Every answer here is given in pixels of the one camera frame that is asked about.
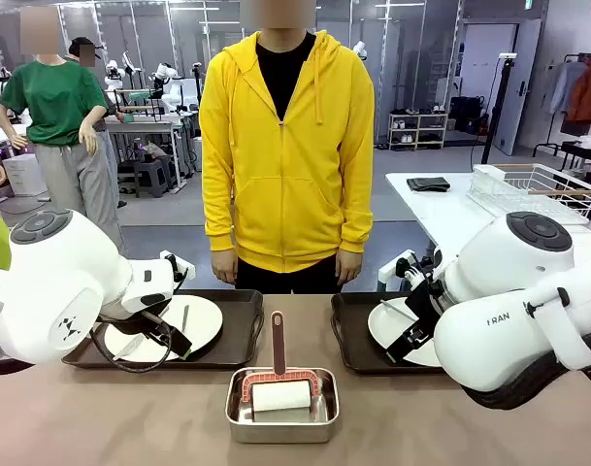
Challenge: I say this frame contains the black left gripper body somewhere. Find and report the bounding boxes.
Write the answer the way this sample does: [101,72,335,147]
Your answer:
[140,310,176,344]

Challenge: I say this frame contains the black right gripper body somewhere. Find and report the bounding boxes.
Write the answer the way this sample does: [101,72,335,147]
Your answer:
[404,280,445,336]

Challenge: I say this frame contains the white round plate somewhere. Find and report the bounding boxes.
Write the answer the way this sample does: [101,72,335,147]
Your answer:
[367,295,444,369]
[103,294,224,364]

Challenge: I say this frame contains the thin silver metal utensil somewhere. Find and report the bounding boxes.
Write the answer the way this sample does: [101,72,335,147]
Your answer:
[380,299,419,322]

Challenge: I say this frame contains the silver metal knife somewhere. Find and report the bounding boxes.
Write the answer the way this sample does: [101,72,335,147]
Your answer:
[112,334,146,362]

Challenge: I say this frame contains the person's left forearm yellow sleeve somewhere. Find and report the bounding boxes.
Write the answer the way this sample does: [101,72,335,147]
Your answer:
[341,183,375,256]

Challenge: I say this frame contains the person's right forearm yellow sleeve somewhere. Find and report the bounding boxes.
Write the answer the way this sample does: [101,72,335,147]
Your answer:
[201,183,238,253]

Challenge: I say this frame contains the person's left hand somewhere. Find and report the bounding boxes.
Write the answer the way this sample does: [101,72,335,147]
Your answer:
[334,250,363,287]

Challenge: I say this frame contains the person's right hand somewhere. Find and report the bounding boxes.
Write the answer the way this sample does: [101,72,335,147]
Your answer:
[211,250,239,286]

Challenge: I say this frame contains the white side table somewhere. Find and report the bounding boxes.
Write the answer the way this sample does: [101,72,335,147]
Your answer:
[379,172,591,292]

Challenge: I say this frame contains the pink brown lint roller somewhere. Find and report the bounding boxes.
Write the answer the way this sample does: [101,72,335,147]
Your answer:
[241,310,323,422]

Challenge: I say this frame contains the rectangular stainless steel tin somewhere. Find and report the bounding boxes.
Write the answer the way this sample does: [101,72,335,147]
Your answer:
[225,366,341,446]

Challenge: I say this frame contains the grey plastic stool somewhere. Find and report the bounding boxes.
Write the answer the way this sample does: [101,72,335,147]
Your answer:
[133,157,179,199]

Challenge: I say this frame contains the white shoe rack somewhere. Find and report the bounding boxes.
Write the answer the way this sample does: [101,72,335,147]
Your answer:
[387,111,450,151]

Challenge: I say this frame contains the person in yellow hoodie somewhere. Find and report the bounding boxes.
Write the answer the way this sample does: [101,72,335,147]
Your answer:
[198,28,377,295]

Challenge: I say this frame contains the background workbench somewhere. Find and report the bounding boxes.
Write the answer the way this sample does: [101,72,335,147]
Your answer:
[104,114,188,191]

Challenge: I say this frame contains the black bags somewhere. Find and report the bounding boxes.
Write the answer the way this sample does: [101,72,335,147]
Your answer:
[448,95,486,135]

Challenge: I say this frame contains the white storage box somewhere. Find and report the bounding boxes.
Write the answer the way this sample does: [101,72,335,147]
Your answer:
[2,153,49,198]

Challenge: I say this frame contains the black tripod stand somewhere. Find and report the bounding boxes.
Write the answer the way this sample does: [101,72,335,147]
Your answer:
[479,52,518,166]

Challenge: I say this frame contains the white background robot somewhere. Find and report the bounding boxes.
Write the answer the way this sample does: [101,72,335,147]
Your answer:
[151,61,199,116]

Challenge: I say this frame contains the mannequin in green t-shirt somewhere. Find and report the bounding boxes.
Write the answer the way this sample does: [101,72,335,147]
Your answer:
[0,7,129,253]

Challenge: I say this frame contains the white door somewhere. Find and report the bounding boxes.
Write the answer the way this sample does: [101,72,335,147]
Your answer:
[491,17,543,157]

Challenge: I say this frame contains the grey blue shirt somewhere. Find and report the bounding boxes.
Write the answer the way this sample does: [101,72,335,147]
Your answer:
[546,60,587,117]

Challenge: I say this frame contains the orange jacket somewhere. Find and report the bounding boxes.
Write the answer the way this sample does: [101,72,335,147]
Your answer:
[565,61,591,125]

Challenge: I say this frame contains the man with black cap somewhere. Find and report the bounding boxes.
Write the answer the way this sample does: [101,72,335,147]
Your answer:
[67,37,127,210]

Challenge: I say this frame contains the black clothes rack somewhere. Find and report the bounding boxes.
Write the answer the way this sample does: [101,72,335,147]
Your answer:
[532,51,591,159]

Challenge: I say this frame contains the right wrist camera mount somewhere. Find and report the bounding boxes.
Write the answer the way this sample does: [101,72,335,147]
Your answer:
[379,249,440,292]

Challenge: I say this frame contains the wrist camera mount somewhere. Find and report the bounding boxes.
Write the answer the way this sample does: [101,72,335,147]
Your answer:
[379,249,440,292]
[158,250,197,292]

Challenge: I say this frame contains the black cable loop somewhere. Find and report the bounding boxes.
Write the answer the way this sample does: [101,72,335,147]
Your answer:
[89,313,174,375]

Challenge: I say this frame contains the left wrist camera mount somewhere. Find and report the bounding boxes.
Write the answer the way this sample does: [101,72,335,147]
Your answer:
[158,250,197,292]

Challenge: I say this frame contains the white wire dish rack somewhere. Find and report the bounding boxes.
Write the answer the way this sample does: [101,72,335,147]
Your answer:
[467,163,591,225]

